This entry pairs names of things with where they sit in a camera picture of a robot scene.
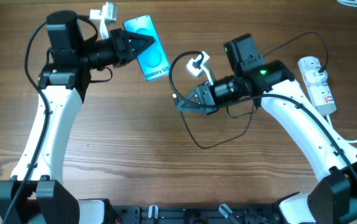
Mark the blue Galaxy smartphone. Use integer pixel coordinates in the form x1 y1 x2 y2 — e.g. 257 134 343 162
123 15 170 82

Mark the black USB charging cable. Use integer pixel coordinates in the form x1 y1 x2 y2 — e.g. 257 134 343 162
171 31 329 150

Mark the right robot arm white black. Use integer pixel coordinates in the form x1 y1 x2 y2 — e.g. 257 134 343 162
173 34 357 223

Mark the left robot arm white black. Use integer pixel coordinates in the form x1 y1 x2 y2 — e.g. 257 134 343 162
0 10 155 223

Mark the white USB charger plug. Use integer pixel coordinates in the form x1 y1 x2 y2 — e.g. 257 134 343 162
302 69 327 86

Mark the white power strip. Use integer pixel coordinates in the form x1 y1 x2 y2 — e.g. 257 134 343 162
298 56 336 116

